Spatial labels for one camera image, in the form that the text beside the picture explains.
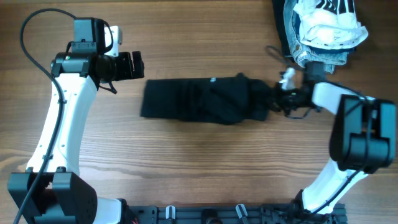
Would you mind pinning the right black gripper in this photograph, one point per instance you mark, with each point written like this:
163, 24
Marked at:
275, 99

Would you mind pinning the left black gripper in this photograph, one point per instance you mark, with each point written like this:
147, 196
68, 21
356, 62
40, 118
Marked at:
126, 73

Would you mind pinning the black t-shirt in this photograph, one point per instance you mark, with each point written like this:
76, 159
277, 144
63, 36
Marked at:
226, 101

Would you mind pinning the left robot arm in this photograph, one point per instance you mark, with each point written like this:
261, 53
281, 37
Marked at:
51, 190

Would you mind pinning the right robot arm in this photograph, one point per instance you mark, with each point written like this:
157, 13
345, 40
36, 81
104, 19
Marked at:
363, 136

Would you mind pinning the folded blue jeans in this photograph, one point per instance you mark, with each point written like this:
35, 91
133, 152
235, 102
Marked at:
301, 53

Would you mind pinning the white printed garment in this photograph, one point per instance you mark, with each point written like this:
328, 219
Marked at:
329, 25

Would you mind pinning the black folded garment under jeans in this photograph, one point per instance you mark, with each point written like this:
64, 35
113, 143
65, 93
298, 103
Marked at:
278, 8

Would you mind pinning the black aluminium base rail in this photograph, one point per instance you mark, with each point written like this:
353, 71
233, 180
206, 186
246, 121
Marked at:
264, 214

